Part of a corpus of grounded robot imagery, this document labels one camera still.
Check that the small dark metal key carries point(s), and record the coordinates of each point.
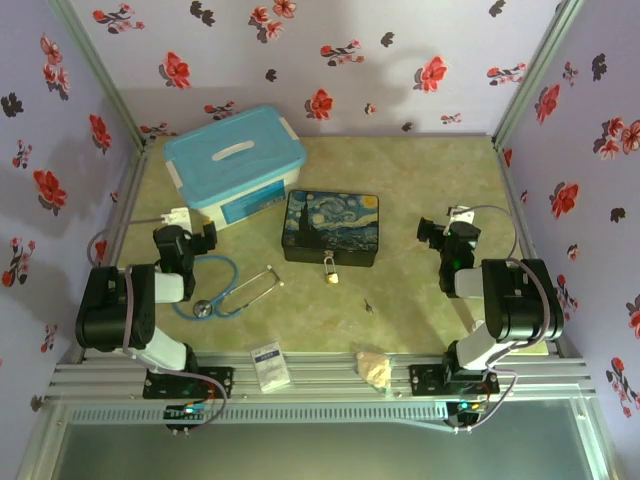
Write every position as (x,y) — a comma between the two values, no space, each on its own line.
(369,305)

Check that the starry night print tin box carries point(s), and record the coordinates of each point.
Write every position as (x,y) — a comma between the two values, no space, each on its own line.
(330,225)

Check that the small brass padlock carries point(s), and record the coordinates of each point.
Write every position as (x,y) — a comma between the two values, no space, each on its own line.
(330,274)

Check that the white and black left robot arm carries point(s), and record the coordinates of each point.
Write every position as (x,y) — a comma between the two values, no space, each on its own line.
(112,310)

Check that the blue tube stethoscope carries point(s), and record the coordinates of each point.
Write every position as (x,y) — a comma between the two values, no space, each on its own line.
(235,295)

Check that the blue lidded plastic storage box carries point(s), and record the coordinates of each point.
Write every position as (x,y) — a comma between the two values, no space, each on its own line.
(235,160)

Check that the white flat paper packet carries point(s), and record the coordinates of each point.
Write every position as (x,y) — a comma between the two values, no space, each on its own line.
(270,368)

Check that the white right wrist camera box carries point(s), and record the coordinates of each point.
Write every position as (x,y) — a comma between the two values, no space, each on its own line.
(461,215)

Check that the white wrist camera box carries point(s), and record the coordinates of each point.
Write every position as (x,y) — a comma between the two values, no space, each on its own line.
(176,216)
(461,215)

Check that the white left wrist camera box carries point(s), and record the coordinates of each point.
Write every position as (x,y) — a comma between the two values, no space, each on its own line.
(176,216)

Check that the aluminium side frame rail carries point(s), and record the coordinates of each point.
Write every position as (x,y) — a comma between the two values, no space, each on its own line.
(520,210)
(120,210)

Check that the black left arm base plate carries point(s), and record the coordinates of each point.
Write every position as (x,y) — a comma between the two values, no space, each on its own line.
(220,382)

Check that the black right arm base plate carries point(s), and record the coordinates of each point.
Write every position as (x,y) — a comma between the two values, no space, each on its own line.
(425,380)

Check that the aluminium front frame rail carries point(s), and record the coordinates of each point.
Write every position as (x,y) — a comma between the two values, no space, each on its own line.
(325,380)

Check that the aluminium frame corner post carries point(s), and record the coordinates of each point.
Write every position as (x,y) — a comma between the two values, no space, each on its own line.
(100,75)
(535,75)

